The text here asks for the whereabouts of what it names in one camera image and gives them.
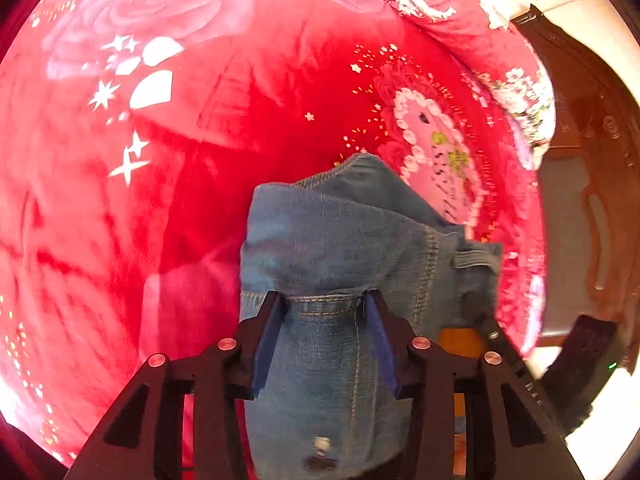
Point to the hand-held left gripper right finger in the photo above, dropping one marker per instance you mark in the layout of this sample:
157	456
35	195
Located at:
382	347

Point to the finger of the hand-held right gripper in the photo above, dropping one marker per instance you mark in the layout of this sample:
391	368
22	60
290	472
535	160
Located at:
477	312

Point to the blue denim pants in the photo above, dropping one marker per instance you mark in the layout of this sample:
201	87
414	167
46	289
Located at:
340	240

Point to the dark carved wooden headboard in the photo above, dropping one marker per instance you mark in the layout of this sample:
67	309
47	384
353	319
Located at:
590	160

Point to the red rose print bed blanket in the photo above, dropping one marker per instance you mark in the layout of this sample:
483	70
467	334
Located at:
175	185

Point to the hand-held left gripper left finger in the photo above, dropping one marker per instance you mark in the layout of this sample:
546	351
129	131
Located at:
266	345

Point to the red floral quilt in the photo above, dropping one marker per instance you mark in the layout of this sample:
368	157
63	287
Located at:
475	35

